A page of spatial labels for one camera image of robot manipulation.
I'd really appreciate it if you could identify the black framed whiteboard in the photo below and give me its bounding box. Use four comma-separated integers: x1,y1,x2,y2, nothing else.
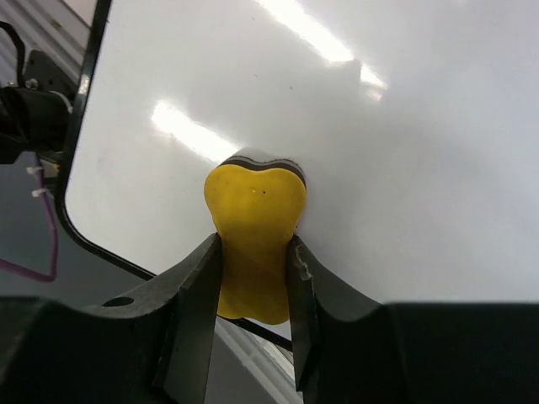
54,0,539,350

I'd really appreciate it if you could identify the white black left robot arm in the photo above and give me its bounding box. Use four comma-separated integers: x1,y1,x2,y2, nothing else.
1,22,76,164

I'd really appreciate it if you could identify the yellow bone-shaped eraser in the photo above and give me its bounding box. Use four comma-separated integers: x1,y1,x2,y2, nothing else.
204,148,307,325

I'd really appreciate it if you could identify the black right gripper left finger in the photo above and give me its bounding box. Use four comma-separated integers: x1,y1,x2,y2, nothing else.
1,235,222,403

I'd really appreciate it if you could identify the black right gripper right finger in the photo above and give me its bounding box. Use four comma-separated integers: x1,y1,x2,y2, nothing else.
287,237,538,403

